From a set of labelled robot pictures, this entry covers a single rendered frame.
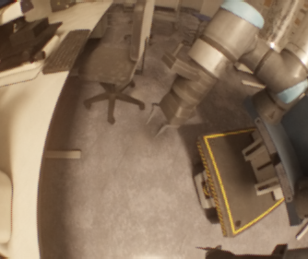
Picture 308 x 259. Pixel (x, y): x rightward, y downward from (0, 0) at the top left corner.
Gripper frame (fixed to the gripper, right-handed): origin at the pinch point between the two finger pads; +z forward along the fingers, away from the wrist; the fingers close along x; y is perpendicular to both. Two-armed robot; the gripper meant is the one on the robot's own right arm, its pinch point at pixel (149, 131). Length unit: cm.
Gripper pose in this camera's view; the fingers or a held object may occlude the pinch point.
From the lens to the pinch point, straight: 38.0
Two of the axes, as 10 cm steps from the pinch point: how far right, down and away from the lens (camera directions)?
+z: -4.6, 6.6, 6.0
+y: 8.1, 0.3, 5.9
